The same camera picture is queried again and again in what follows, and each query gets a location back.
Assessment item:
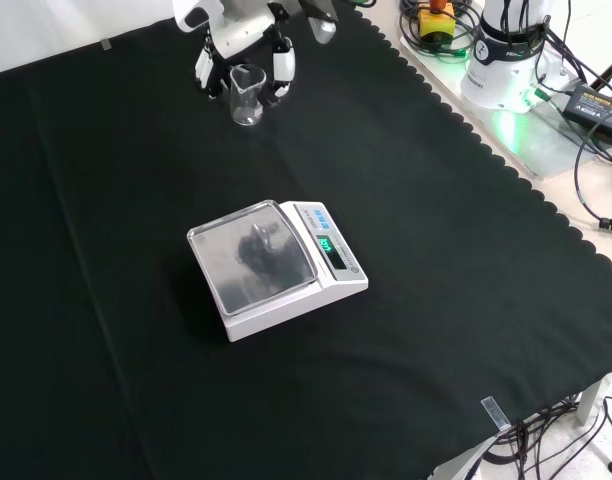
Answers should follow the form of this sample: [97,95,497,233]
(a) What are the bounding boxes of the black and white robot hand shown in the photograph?
[173,0,298,107]

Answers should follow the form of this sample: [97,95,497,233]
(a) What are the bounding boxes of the clear glass beaker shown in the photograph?
[228,64,267,127]

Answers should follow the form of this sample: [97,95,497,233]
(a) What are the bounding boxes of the white electronic balance steel pan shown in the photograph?
[186,198,370,344]

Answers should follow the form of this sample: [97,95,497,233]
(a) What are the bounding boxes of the yellow stop button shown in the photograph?
[418,0,457,40]

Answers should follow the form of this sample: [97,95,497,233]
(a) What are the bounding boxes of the black table cloth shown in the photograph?
[0,0,612,480]

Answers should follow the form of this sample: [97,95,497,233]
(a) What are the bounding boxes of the black power adapter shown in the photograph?
[562,83,612,140]

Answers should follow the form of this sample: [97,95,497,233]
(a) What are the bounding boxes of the black tripod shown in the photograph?
[585,43,612,101]

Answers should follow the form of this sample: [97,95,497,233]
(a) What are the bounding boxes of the clear tape strip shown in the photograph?
[480,396,512,432]

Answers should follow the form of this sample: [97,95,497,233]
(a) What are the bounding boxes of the white table leg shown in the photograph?
[575,375,612,427]

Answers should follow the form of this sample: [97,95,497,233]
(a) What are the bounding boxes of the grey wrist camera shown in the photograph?
[300,0,338,46]

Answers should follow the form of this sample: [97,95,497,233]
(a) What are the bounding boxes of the black cable with ribbed plug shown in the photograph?
[573,130,612,232]

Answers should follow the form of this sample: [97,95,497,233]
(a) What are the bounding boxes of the black cable bundle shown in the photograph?
[485,394,612,480]

